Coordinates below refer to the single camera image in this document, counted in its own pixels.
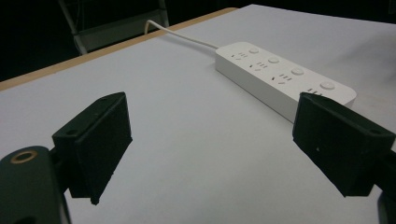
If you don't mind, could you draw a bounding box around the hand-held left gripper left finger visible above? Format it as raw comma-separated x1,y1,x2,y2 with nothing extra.
51,91,134,206

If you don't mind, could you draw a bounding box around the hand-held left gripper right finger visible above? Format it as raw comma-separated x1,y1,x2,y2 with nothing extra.
291,91,396,198

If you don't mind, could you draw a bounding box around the white power strip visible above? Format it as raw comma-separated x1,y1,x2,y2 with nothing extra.
214,41,358,124

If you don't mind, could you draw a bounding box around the white power strip cable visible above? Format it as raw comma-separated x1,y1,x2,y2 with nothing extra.
145,19,220,50

